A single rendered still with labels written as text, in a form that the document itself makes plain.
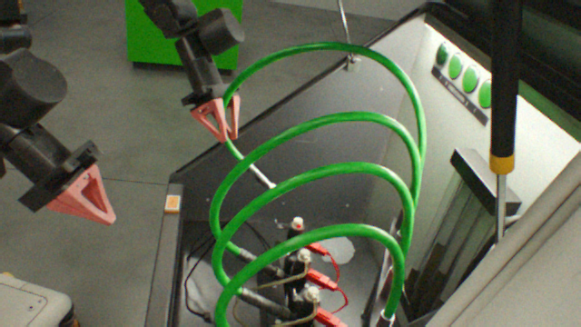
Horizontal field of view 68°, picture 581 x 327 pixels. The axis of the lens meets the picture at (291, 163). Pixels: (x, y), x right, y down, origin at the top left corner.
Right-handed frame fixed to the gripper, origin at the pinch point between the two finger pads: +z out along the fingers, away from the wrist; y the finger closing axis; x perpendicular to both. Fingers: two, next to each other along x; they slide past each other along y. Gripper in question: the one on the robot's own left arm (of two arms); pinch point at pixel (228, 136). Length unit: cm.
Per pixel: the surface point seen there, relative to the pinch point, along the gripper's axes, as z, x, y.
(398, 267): 25.7, -29.8, -15.5
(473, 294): 25, -41, -27
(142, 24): -146, 208, 201
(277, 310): 29.2, -7.1, -13.3
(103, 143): -49, 194, 114
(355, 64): -5.9, -17.5, 29.1
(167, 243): 15.0, 23.0, -3.7
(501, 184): 18, -45, -24
